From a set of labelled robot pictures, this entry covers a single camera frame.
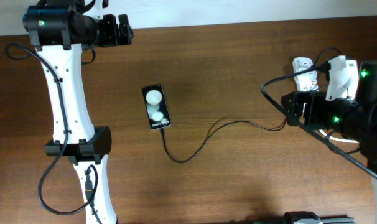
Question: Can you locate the white USB charger adapter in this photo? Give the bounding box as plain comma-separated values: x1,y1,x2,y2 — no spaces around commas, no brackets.
294,71,317,83

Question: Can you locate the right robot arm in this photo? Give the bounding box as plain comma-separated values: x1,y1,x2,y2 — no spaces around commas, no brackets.
281,55,377,222

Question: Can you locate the black smartphone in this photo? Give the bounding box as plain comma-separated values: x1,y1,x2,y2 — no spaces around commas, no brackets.
142,84,172,130

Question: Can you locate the black charging cable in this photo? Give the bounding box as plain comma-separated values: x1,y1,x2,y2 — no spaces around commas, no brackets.
159,46,343,164

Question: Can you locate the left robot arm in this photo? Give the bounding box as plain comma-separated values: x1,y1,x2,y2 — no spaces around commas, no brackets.
22,0,133,223

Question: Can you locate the white power strip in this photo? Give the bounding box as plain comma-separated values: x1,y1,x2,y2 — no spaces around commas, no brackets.
292,57,319,91

